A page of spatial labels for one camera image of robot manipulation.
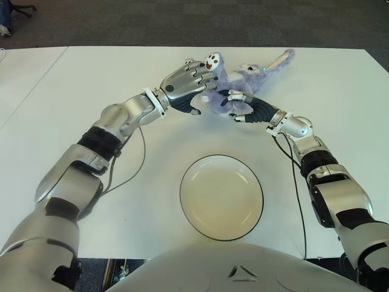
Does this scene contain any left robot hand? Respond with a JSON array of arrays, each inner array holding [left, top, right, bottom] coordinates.
[[158, 58, 218, 116]]

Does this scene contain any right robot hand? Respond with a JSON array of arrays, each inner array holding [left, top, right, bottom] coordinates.
[[219, 89, 280, 124]]

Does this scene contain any purple plush doll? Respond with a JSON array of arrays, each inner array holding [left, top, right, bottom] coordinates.
[[194, 48, 296, 116]]

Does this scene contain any white plate with black rim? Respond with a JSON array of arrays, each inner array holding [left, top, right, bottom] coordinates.
[[179, 154, 264, 241]]

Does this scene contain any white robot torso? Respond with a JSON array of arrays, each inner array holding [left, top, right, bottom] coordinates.
[[105, 242, 377, 292]]

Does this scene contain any black office chair base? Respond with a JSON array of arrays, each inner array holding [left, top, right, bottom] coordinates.
[[9, 0, 36, 15]]

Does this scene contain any blue trouser leg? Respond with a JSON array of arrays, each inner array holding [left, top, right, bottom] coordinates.
[[0, 0, 13, 27]]

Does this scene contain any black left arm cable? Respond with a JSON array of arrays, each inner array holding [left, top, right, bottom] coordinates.
[[102, 127, 146, 197]]

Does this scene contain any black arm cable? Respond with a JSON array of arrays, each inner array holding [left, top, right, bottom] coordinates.
[[102, 127, 146, 197], [272, 132, 308, 261]]

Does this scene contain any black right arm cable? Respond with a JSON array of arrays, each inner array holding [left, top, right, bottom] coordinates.
[[272, 132, 308, 261]]

